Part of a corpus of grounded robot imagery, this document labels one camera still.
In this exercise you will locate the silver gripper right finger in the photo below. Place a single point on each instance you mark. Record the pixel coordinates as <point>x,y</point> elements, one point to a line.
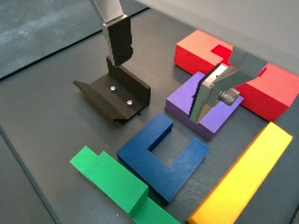
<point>218,87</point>

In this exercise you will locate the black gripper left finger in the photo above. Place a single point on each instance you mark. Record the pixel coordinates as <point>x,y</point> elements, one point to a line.
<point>117,28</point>

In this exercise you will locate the red slotted board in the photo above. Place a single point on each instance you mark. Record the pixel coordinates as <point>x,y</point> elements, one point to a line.
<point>273,87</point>

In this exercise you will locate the black angle fixture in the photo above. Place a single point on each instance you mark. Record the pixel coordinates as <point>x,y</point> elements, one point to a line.
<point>118,93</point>

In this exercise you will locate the blue U-shaped block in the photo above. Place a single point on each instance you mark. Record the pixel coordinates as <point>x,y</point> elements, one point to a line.
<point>153,156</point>

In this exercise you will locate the yellow long block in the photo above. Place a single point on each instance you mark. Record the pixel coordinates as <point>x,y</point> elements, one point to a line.
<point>232,194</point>

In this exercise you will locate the green stepped block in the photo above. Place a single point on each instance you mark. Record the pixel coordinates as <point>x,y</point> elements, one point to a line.
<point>122,186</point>

